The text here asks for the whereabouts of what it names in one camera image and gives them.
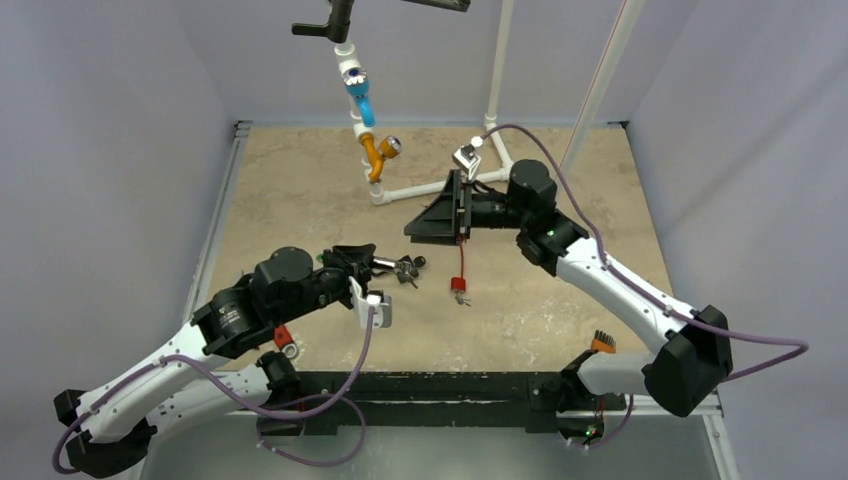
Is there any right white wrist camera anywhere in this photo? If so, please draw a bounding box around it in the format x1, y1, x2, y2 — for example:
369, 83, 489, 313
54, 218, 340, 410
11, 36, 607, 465
452, 136, 484, 183

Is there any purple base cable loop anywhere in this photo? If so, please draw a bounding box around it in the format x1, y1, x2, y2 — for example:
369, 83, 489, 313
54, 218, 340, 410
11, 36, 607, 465
255, 394, 368, 468

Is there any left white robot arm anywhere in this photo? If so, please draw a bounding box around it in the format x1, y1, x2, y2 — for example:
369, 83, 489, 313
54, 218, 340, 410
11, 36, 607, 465
51, 244, 391, 479

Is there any orange hex key set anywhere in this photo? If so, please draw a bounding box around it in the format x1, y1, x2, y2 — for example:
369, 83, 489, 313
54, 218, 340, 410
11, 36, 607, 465
590, 330, 617, 354

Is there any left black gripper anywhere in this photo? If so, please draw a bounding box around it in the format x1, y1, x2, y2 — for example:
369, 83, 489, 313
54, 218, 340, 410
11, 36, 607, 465
272, 244, 376, 325

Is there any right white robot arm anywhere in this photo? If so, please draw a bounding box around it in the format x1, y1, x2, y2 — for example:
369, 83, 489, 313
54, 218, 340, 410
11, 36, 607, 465
404, 159, 733, 417

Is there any blue tap valve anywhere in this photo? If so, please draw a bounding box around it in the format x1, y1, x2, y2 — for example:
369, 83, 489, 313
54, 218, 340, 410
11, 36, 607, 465
341, 67, 376, 127

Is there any white pole with red stripe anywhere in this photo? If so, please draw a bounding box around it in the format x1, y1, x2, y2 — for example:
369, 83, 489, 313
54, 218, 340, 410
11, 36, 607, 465
559, 0, 646, 173

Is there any black crank handle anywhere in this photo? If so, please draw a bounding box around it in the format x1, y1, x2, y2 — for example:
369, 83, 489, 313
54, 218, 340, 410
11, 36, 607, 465
291, 0, 472, 44

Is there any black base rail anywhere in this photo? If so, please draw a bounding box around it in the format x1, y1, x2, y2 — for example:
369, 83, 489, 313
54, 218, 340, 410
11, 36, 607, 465
257, 371, 627, 439

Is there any red handled adjustable wrench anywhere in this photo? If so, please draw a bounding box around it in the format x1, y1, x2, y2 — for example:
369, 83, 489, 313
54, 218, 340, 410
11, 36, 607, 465
274, 324, 299, 360

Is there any black padlock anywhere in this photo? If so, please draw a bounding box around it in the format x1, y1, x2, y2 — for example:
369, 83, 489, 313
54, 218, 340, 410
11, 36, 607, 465
396, 255, 426, 283

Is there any silver key bunch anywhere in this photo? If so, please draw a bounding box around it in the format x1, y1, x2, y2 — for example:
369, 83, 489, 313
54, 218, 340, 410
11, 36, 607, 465
394, 260, 420, 289

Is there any white PVC pipe frame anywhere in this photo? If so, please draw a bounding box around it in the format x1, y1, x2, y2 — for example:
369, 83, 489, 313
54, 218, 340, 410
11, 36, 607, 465
334, 1, 514, 206

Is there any orange tap valve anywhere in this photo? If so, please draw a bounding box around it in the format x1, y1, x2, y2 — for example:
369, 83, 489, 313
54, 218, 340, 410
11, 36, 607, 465
359, 132, 403, 184

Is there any red cable lock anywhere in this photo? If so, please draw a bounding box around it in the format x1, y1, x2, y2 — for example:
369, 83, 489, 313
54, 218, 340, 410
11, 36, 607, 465
450, 240, 467, 297

